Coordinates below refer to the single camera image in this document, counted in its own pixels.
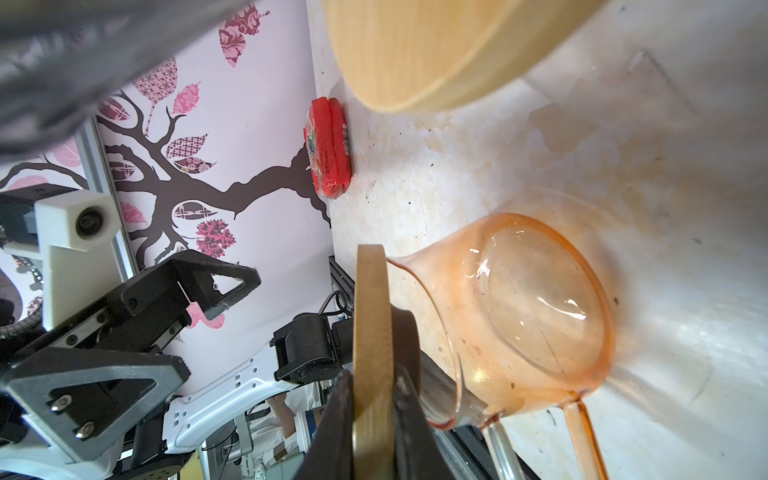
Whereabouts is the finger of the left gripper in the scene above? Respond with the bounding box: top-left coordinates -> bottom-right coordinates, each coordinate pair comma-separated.
2,347 -> 190,462
170,250 -> 261,320

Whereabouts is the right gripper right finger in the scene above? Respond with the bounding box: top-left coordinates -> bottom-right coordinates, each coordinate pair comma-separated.
393,365 -> 454,480

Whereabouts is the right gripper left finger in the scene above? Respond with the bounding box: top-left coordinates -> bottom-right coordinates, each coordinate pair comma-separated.
294,370 -> 354,480

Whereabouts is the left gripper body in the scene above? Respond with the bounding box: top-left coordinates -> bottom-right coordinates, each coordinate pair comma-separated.
0,281 -> 193,480

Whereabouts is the orange glass pitcher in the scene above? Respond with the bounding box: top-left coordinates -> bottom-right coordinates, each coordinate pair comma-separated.
389,213 -> 615,479

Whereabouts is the wooden dripper stand ring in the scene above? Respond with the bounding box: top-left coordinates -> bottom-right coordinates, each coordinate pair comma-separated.
322,0 -> 607,114

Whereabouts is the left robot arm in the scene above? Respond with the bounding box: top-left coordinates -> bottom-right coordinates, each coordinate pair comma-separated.
1,250 -> 353,479

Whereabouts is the red snack packet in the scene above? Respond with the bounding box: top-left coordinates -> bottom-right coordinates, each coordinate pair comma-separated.
303,97 -> 352,199

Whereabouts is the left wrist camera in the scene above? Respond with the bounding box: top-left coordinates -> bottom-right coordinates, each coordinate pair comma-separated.
1,184 -> 122,331

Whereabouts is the left aluminium rail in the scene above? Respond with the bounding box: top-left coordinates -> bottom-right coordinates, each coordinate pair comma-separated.
74,116 -> 140,283

